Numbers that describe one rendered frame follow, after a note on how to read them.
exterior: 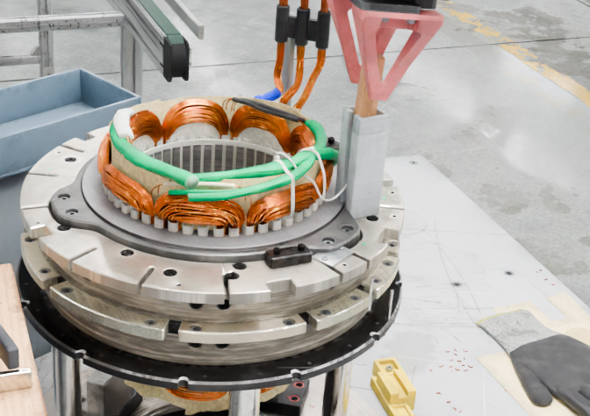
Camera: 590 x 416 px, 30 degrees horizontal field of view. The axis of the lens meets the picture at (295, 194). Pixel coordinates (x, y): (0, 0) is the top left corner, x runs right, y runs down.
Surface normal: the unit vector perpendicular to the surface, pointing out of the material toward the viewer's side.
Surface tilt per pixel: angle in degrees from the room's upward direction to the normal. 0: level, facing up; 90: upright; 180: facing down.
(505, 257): 0
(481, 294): 0
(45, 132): 90
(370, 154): 90
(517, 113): 0
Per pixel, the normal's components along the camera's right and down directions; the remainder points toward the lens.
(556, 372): -0.06, -0.82
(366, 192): 0.46, 0.44
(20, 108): 0.71, 0.36
